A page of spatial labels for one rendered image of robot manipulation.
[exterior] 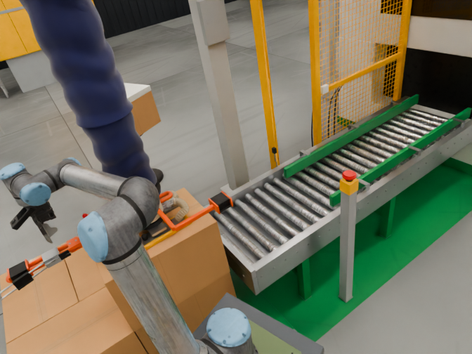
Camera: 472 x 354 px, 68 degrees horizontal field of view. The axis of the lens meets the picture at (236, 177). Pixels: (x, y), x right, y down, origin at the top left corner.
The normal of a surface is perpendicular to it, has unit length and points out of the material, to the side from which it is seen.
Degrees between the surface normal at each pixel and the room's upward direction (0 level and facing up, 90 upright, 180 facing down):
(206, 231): 90
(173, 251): 90
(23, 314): 0
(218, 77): 90
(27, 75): 90
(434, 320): 0
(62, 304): 0
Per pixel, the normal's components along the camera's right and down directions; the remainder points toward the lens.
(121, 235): 0.70, 0.04
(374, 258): -0.16, -0.80
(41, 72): 0.54, 0.42
